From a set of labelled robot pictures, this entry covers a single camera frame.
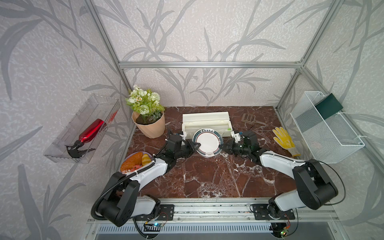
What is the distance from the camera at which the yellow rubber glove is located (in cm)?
98

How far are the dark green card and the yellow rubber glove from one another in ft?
1.07

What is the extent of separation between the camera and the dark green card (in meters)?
0.70
